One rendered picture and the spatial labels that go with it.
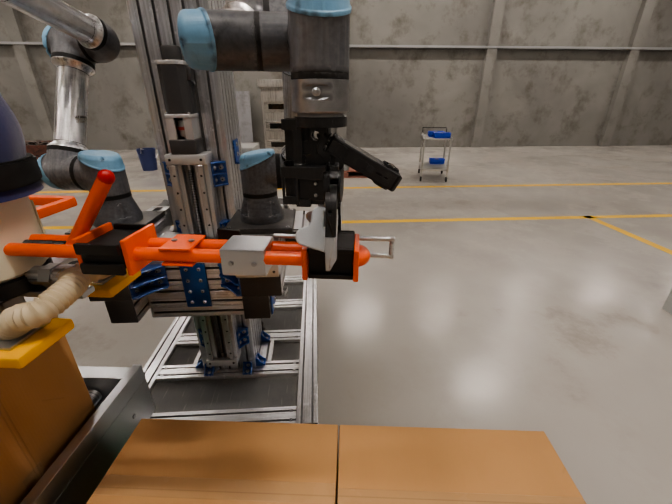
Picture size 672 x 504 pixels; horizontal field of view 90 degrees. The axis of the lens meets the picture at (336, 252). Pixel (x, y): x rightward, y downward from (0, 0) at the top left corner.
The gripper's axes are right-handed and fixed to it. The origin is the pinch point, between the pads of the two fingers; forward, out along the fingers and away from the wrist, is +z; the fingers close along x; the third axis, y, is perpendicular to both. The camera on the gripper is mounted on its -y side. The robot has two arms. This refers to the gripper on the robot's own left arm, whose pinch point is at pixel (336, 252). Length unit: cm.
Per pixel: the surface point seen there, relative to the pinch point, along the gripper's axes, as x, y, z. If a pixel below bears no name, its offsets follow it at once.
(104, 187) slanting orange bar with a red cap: 1.8, 34.6, -10.0
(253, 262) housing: 4.0, 12.2, 0.5
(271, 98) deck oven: -732, 202, -26
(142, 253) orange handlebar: 3.9, 29.7, -0.3
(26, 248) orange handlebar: 4.2, 48.7, -0.6
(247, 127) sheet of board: -999, 353, 51
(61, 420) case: -7, 73, 55
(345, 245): 2.5, -1.6, -2.2
